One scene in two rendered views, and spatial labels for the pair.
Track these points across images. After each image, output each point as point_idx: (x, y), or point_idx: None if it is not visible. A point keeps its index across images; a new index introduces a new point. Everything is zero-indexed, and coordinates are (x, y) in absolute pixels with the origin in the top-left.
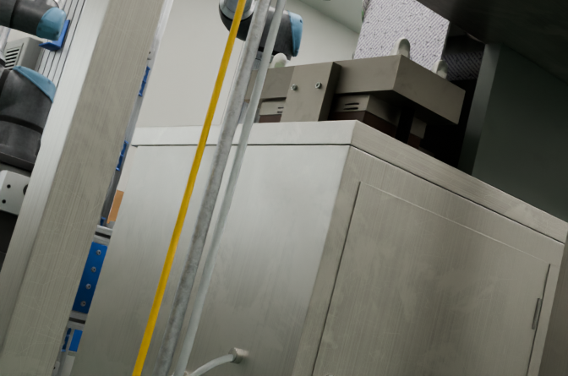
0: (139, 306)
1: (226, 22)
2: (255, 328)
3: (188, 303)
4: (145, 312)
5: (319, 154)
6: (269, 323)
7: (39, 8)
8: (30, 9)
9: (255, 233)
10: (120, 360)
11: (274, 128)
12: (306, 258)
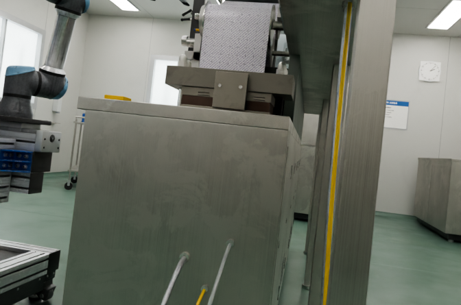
0: (128, 215)
1: None
2: (240, 227)
3: (177, 214)
4: (136, 218)
5: (265, 133)
6: (250, 224)
7: None
8: None
9: (224, 175)
10: (120, 248)
11: (223, 114)
12: (270, 190)
